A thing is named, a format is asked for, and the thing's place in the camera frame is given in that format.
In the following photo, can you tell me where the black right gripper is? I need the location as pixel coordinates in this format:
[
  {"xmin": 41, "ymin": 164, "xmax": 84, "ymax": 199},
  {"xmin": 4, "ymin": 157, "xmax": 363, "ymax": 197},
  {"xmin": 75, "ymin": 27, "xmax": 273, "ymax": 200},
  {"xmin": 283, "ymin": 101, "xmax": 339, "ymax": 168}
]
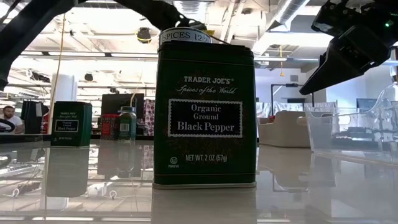
[{"xmin": 299, "ymin": 26, "xmax": 391, "ymax": 96}]

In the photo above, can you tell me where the green black pepper tin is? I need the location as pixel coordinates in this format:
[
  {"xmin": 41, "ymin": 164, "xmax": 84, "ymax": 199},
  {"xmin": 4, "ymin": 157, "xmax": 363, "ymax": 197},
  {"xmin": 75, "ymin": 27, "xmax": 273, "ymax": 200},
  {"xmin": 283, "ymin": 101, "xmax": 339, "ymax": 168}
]
[
  {"xmin": 50, "ymin": 101, "xmax": 93, "ymax": 147},
  {"xmin": 152, "ymin": 40, "xmax": 258, "ymax": 190}
]

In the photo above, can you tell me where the clear plastic bin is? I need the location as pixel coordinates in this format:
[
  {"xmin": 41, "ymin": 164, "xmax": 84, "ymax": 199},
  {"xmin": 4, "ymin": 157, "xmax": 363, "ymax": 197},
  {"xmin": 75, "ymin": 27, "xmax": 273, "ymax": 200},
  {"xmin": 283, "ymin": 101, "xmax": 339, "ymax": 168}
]
[{"xmin": 303, "ymin": 81, "xmax": 398, "ymax": 162}]

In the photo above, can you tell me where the white plastic bin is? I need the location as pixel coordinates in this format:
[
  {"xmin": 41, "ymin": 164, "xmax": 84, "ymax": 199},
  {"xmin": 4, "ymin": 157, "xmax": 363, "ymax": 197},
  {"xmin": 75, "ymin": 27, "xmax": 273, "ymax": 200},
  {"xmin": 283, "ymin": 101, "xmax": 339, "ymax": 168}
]
[{"xmin": 257, "ymin": 111, "xmax": 312, "ymax": 149}]

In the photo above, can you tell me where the floral patterned cloth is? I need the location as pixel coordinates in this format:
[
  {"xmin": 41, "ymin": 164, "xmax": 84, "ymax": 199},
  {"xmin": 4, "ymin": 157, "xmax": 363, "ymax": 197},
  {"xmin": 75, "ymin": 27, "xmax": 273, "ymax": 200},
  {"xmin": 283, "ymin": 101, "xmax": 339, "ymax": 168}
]
[{"xmin": 143, "ymin": 98, "xmax": 155, "ymax": 137}]

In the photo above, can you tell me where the black computer monitor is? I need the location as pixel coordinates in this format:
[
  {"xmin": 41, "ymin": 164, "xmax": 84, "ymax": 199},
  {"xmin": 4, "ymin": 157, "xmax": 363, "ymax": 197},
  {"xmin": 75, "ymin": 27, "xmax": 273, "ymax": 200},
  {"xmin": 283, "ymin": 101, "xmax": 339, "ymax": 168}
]
[{"xmin": 101, "ymin": 93, "xmax": 146, "ymax": 116}]

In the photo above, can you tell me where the white round column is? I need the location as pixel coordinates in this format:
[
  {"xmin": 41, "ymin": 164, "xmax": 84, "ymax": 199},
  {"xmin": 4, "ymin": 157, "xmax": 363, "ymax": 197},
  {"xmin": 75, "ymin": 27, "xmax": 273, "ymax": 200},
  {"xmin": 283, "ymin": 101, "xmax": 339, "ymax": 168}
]
[{"xmin": 49, "ymin": 73, "xmax": 78, "ymax": 135}]

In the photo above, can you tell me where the black computer tower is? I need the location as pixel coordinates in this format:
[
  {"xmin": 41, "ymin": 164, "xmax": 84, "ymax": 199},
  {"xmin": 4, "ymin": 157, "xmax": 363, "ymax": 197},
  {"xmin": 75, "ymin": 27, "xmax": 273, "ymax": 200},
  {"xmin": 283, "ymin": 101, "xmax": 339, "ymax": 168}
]
[{"xmin": 20, "ymin": 100, "xmax": 50, "ymax": 135}]

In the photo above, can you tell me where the person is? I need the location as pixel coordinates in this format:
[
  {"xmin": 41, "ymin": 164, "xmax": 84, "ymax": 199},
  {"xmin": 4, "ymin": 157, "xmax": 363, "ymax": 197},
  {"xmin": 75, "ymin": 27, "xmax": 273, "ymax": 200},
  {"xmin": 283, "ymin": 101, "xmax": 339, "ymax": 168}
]
[{"xmin": 0, "ymin": 105, "xmax": 25, "ymax": 135}]

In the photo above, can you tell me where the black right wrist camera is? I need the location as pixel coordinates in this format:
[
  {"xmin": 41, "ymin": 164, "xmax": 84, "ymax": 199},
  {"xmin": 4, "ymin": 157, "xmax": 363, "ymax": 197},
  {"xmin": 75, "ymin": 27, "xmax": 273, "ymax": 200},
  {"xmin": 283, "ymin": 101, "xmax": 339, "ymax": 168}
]
[{"xmin": 312, "ymin": 1, "xmax": 354, "ymax": 40}]

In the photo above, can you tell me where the dark wall screen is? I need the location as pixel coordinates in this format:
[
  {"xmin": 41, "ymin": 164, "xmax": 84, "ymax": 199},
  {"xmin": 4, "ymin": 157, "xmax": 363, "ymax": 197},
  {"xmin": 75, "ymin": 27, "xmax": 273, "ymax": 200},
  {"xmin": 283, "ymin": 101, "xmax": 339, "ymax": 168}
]
[{"xmin": 356, "ymin": 98, "xmax": 379, "ymax": 110}]

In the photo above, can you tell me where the short yellow hanging cord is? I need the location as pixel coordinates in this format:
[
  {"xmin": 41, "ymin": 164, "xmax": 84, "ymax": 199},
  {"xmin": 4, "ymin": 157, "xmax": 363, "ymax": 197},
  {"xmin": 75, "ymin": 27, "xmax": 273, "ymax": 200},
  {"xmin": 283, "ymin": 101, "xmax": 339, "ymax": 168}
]
[{"xmin": 279, "ymin": 45, "xmax": 285, "ymax": 78}]

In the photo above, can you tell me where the black ceiling lamp yellow ring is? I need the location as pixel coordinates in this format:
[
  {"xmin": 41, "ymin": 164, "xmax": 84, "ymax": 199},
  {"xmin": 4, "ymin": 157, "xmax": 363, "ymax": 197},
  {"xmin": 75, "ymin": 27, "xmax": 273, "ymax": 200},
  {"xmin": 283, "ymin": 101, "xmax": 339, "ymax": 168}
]
[{"xmin": 136, "ymin": 27, "xmax": 152, "ymax": 44}]

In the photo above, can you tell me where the black aluminium table frame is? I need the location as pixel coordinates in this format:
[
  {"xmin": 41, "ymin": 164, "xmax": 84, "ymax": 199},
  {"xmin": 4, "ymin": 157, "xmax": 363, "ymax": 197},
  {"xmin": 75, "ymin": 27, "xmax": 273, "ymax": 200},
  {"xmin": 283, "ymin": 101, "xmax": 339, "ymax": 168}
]
[{"xmin": 0, "ymin": 133, "xmax": 155, "ymax": 144}]

